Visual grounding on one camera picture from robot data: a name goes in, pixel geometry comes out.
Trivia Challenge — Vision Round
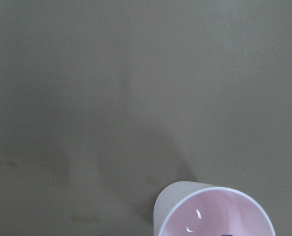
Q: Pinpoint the pink plastic cup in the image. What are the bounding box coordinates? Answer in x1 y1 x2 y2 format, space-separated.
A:
153 181 275 236

